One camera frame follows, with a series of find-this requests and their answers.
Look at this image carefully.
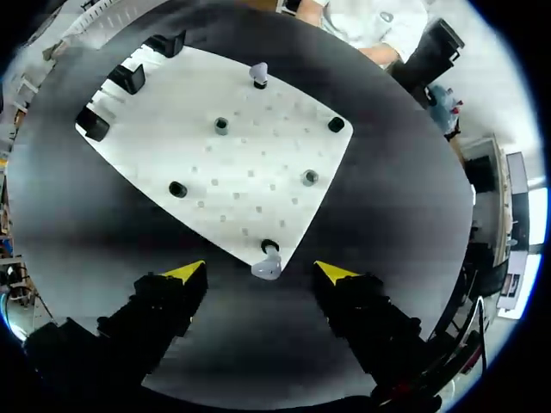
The white plate with black stands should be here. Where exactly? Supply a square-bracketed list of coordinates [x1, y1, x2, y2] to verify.
[74, 30, 355, 280]

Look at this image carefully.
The person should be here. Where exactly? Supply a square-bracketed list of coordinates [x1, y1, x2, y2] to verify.
[296, 0, 430, 66]

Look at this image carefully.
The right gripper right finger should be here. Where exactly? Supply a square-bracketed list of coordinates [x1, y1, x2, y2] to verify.
[313, 260, 428, 388]

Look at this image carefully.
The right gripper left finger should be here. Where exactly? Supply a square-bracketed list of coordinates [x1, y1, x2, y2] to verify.
[96, 259, 208, 385]

